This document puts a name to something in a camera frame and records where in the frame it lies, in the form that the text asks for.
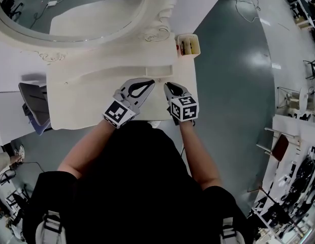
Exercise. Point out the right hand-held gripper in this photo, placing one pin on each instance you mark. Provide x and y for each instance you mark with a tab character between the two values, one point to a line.
184	109

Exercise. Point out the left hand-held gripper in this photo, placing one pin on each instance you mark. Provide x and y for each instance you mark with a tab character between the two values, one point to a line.
117	113

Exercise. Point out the white vanity dressing table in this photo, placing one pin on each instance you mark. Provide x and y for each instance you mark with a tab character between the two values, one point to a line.
96	103

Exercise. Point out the person's left forearm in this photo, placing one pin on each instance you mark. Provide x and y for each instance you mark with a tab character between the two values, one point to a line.
86	149

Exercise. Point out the person's right forearm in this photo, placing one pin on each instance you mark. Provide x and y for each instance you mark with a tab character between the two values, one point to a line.
198	156

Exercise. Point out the person's white shoe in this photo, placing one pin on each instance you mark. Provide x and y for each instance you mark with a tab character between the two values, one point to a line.
155	123

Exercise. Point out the white organizer box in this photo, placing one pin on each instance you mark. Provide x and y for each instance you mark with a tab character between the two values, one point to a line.
189	51

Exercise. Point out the oval white ornate mirror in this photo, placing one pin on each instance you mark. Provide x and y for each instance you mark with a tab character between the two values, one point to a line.
71	41

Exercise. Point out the person's black t-shirt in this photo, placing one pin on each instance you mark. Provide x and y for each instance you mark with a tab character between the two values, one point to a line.
137	187

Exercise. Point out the grey office chair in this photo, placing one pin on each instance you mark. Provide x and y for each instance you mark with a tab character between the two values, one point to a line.
35	105

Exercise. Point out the white cluttered table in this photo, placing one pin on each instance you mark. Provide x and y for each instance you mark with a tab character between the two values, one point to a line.
282	126

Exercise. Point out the brown metal-framed chair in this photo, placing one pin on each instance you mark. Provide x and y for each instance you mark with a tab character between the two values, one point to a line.
280	147

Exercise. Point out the white desk with clutter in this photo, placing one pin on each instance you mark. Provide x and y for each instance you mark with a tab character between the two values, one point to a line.
302	6

